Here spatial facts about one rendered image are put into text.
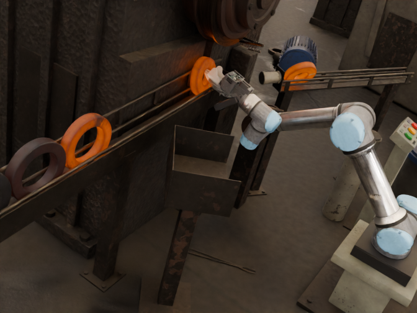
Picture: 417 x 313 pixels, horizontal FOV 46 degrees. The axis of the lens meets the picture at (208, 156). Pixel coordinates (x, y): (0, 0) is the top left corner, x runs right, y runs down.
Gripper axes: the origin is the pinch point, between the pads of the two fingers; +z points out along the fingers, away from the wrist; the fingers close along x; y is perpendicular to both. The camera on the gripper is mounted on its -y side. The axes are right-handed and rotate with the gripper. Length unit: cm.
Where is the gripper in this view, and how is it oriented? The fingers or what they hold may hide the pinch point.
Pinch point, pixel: (205, 72)
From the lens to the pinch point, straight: 196.2
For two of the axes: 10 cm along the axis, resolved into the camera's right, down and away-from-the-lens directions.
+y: 4.3, -6.7, -6.0
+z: -7.3, -6.5, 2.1
